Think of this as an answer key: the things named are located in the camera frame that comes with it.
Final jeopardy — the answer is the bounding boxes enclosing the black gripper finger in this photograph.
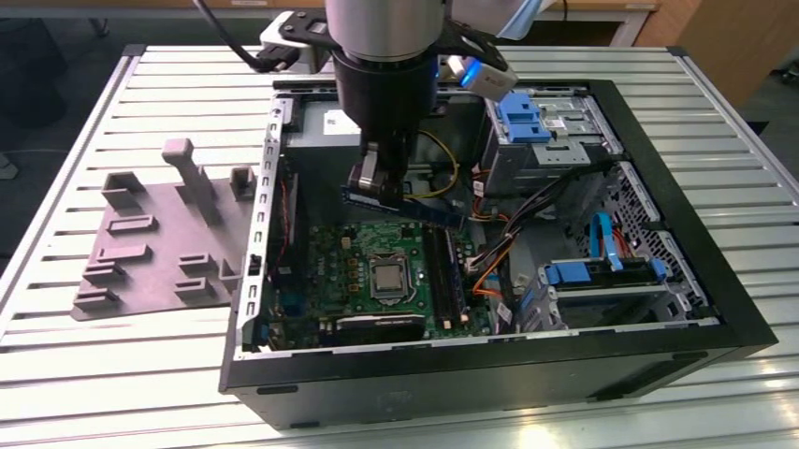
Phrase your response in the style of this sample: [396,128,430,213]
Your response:
[377,134,414,210]
[345,141,382,200]

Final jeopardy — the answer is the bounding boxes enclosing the metal disk bay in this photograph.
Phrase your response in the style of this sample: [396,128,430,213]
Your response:
[516,261,718,336]

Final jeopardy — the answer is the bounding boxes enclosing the orange wire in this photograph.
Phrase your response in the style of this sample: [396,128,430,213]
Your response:
[470,266,500,298]

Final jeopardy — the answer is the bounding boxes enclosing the hard disk in blue carrier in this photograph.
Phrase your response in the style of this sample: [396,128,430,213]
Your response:
[538,259,666,291]

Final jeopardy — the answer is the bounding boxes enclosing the silver CPU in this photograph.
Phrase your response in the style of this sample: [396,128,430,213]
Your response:
[373,265,408,290]

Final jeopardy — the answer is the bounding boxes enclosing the CPU socket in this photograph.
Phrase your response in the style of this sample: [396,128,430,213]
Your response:
[364,251,418,301]

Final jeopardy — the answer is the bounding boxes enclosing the grey parts rack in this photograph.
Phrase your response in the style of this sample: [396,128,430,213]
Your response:
[67,138,258,323]

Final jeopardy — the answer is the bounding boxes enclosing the black graphics card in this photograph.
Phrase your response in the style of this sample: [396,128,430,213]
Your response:
[317,312,426,347]

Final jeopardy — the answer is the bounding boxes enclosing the grey power supply unit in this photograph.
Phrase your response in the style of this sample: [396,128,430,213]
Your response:
[279,100,410,225]

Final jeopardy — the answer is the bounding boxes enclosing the blue plastic drive latch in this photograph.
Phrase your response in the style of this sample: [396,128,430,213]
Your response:
[496,93,554,146]

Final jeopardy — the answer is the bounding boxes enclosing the black PC case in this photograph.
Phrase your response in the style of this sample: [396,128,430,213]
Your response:
[215,78,780,430]

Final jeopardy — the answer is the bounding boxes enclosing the blue flat wire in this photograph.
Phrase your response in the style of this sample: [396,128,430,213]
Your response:
[589,212,625,272]

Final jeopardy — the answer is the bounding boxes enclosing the white framed desk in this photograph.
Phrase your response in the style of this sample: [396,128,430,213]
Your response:
[0,0,662,48]

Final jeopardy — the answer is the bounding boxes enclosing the wooden cabinet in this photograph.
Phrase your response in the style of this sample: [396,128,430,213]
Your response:
[634,0,799,109]

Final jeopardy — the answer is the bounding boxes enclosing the green motherboard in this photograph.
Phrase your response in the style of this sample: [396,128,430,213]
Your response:
[261,219,500,350]

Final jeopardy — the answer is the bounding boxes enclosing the black RAM slot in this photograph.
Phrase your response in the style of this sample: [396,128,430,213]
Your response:
[421,224,452,329]

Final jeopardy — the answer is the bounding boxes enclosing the yellow wire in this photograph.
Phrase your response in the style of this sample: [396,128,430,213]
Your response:
[404,130,460,202]

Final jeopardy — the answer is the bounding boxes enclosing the metal drive cage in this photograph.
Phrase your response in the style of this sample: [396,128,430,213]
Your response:
[482,91,625,197]

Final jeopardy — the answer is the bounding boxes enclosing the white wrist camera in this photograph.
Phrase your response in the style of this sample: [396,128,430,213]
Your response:
[258,11,329,74]
[438,54,518,102]

